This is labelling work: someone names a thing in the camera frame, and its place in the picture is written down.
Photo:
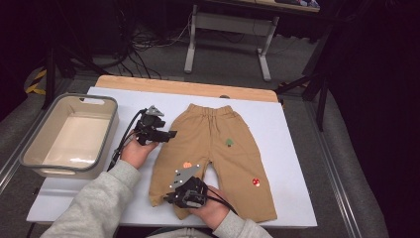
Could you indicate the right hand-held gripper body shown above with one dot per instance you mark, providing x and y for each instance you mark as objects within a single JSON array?
[{"x": 185, "y": 191}]

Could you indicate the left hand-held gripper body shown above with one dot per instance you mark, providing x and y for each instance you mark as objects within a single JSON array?
[{"x": 148, "y": 127}]

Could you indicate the tan pants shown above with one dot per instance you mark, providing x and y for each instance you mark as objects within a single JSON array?
[{"x": 228, "y": 158}]

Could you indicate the beige basket with grey rim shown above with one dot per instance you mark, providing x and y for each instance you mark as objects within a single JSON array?
[{"x": 76, "y": 139}]

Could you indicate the person's left hand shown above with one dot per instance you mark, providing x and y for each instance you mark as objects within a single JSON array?
[{"x": 135, "y": 153}]

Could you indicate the person's right hand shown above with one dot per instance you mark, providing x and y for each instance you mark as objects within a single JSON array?
[{"x": 211, "y": 211}]

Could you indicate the person's torso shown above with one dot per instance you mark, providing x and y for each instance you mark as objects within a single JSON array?
[{"x": 178, "y": 233}]

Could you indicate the white table cover sheet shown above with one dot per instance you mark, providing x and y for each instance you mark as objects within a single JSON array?
[{"x": 280, "y": 148}]

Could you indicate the black tripod stand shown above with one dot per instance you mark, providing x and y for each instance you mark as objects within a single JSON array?
[{"x": 50, "y": 76}]

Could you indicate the yellow black hazard tape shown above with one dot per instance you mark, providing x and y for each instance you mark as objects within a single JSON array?
[{"x": 39, "y": 75}]

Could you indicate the black metal stand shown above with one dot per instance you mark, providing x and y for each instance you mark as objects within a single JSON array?
[{"x": 322, "y": 102}]

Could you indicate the colourful object on desk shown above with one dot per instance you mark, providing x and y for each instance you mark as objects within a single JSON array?
[{"x": 307, "y": 3}]

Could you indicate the white desk frame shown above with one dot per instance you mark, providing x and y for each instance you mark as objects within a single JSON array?
[{"x": 231, "y": 23}]

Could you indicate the aluminium floor rail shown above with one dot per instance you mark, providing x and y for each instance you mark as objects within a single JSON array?
[
  {"x": 13, "y": 158},
  {"x": 333, "y": 172}
]

